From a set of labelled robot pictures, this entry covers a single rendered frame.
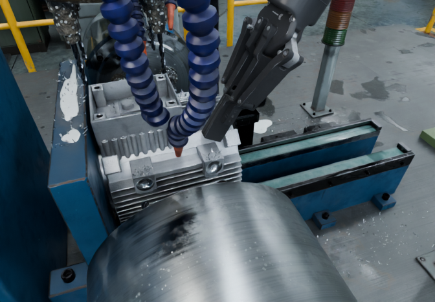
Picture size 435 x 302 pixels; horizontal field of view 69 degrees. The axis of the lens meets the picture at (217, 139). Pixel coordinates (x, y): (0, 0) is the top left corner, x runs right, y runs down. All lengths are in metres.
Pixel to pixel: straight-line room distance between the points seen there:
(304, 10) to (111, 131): 0.28
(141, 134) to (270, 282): 0.28
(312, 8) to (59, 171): 0.33
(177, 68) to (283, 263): 0.52
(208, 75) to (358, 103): 0.97
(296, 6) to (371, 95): 0.88
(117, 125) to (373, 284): 0.54
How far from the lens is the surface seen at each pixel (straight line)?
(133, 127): 0.44
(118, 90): 0.52
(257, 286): 0.24
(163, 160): 0.47
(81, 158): 0.38
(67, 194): 0.37
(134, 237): 0.29
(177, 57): 0.69
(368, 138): 0.84
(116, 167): 0.45
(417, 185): 0.93
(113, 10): 0.23
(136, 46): 0.25
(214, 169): 0.46
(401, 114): 1.17
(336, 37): 0.95
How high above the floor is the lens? 1.38
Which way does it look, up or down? 40 degrees down
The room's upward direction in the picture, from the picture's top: straight up
